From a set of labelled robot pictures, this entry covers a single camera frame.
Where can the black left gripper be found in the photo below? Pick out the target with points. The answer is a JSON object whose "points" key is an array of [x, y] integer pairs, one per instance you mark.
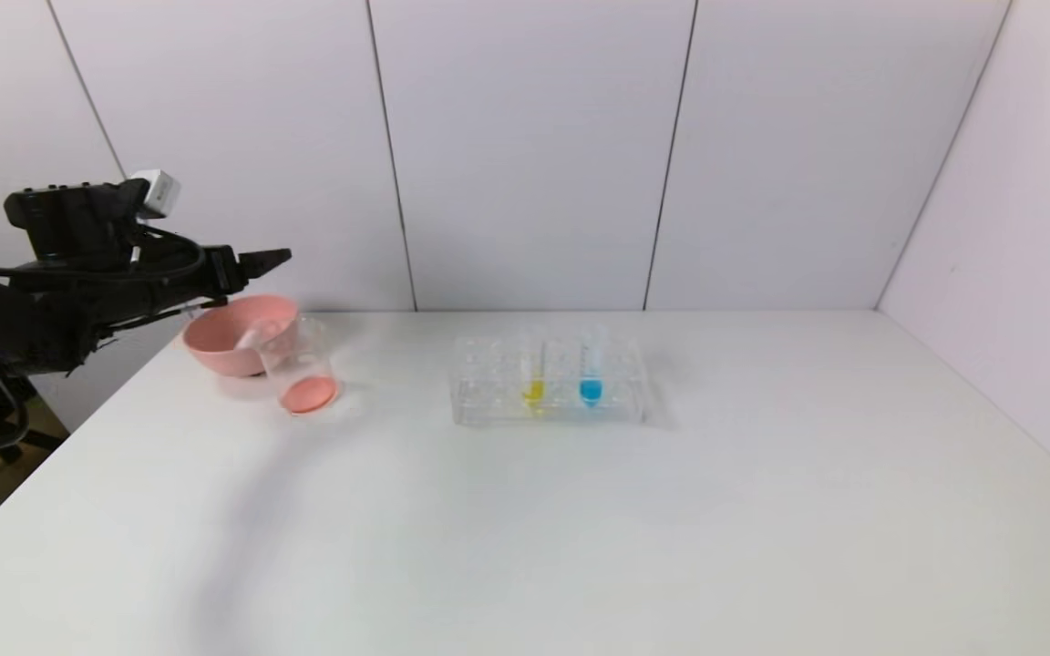
{"points": [[222, 267]]}

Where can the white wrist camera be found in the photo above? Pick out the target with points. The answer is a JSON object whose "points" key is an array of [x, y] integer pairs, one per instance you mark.
{"points": [[159, 191]]}

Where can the test tube with red pigment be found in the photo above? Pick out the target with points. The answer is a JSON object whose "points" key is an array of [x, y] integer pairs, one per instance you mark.
{"points": [[252, 337]]}

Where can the clear glass beaker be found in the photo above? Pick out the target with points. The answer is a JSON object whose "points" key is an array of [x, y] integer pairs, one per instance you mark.
{"points": [[308, 392]]}

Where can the clear acrylic test tube rack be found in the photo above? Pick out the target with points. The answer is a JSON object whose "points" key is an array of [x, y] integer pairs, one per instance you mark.
{"points": [[561, 410]]}

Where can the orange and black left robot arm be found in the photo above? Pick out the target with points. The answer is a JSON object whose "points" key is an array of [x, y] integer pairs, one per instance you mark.
{"points": [[15, 319]]}

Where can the test tube with blue pigment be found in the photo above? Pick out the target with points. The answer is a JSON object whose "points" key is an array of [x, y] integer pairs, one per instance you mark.
{"points": [[590, 390]]}

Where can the test tube with yellow pigment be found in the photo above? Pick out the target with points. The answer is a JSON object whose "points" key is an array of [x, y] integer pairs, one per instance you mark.
{"points": [[532, 390]]}

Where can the pink plastic bowl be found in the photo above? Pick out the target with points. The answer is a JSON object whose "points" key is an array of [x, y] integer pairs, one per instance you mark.
{"points": [[224, 351]]}

